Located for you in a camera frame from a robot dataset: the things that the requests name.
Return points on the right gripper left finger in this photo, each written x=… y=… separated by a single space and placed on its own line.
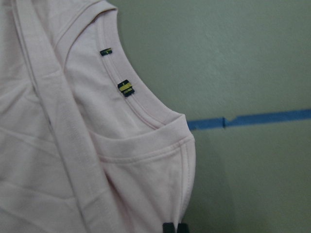
x=168 y=227

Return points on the pink printed t-shirt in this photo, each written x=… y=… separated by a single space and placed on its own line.
x=85 y=146

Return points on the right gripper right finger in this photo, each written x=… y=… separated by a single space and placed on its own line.
x=183 y=228

